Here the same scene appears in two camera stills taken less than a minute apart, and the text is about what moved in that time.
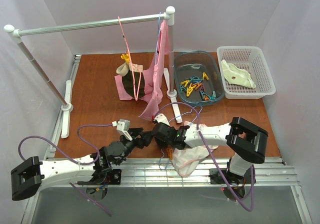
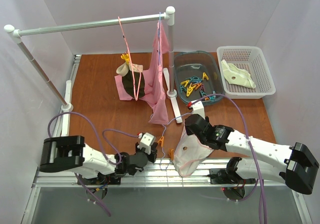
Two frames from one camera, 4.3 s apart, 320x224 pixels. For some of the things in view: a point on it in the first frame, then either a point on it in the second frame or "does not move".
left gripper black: x=136 y=133 → x=153 y=154
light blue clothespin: x=195 y=79 does not move
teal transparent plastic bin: x=198 y=79 does not move
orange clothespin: x=170 y=152 does not move
